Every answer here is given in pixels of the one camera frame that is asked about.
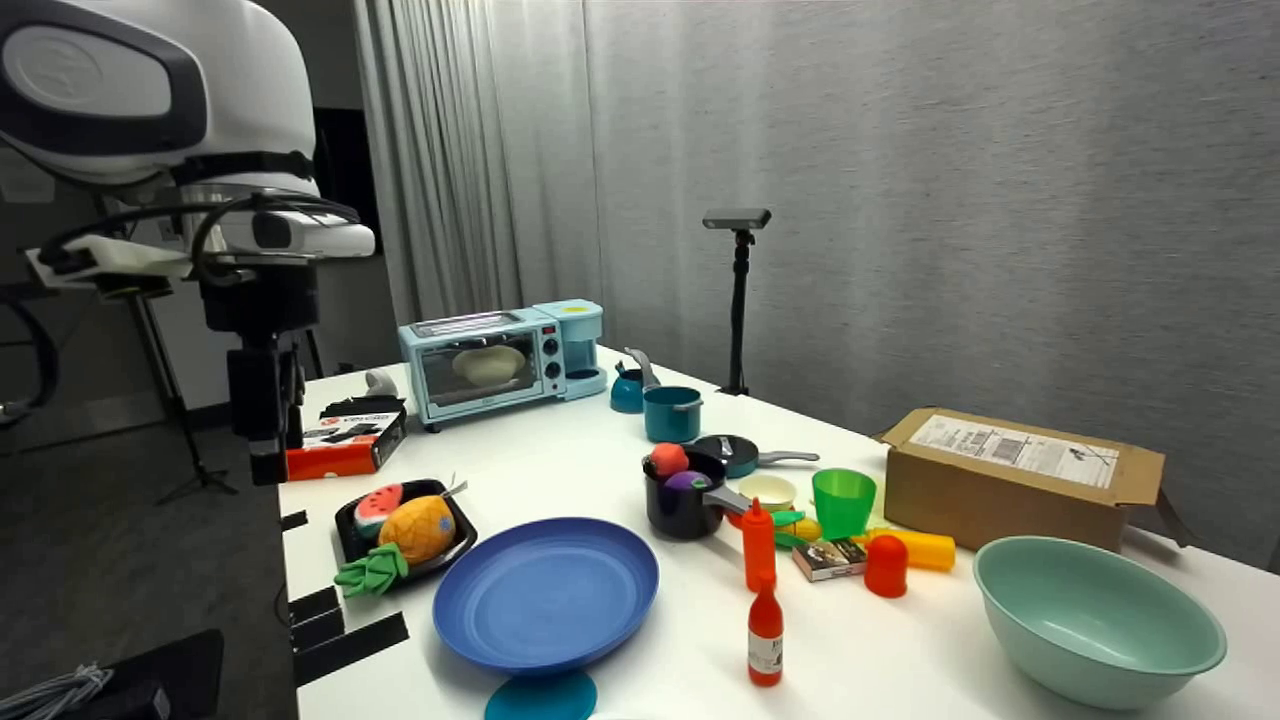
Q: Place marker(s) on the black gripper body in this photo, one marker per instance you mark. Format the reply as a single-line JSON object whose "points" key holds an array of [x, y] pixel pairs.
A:
{"points": [[265, 311]]}

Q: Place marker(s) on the plush watermelon slice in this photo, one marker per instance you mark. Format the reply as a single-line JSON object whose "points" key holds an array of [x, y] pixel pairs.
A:
{"points": [[372, 508]]}

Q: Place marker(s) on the yellow plush pineapple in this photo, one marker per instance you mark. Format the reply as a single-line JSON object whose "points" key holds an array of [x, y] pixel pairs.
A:
{"points": [[411, 537]]}

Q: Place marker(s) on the red plush strawberry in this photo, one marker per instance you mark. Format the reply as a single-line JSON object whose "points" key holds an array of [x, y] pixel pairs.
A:
{"points": [[667, 460]]}

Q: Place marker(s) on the purple plush eggplant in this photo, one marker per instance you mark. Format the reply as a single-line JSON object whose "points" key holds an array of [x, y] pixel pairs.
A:
{"points": [[686, 481]]}

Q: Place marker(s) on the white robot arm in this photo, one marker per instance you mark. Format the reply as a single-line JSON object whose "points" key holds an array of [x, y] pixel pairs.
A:
{"points": [[201, 119]]}

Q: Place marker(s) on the blue plate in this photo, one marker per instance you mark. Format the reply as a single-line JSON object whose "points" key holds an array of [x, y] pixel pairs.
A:
{"points": [[544, 598]]}

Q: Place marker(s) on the red and white box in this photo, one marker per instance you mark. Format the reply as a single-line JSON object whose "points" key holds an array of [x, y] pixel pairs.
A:
{"points": [[345, 445]]}

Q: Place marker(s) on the light blue toy oven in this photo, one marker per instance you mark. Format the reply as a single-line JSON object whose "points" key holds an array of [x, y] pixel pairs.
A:
{"points": [[504, 356]]}

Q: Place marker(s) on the black plastic tray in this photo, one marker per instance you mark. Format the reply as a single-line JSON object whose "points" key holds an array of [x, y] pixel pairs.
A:
{"points": [[352, 545]]}

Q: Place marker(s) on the small blue toy kettle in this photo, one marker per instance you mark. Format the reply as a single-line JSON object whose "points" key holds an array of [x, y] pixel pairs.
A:
{"points": [[635, 377]]}

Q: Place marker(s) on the teal cup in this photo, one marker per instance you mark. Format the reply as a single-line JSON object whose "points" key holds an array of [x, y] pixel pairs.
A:
{"points": [[671, 412]]}

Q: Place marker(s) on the black toy pot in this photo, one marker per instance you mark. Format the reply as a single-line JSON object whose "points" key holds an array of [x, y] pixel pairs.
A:
{"points": [[697, 512]]}

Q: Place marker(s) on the teal round lid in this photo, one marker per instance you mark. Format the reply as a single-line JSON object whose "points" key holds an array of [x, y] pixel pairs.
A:
{"points": [[544, 698]]}

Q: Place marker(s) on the small dark frying pan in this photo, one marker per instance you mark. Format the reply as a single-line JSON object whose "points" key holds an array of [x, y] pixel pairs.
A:
{"points": [[741, 459]]}

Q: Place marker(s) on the orange squeeze bottle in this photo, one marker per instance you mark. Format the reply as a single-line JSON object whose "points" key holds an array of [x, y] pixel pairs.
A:
{"points": [[756, 545]]}

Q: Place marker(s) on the small white bowl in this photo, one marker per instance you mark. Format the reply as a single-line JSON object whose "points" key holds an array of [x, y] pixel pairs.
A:
{"points": [[768, 490]]}

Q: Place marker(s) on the small red sauce bottle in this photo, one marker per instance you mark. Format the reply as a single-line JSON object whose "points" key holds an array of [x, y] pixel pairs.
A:
{"points": [[766, 642]]}

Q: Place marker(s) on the green plastic cup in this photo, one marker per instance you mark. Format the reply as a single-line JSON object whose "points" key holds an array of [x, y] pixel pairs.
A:
{"points": [[842, 503]]}

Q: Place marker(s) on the small picture card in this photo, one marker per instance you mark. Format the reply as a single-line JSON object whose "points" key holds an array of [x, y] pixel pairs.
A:
{"points": [[828, 563]]}

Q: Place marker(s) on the red plastic cup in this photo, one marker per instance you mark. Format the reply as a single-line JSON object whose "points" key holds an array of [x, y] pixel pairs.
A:
{"points": [[885, 567]]}

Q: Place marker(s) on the cardboard box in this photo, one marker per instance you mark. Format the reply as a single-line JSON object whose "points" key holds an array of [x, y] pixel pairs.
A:
{"points": [[982, 476]]}

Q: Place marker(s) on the mint green bowl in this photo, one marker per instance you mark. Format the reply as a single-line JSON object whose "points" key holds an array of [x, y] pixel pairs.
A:
{"points": [[1093, 627]]}

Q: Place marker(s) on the camera on black stand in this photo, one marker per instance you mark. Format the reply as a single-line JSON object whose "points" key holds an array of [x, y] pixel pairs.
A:
{"points": [[741, 225]]}

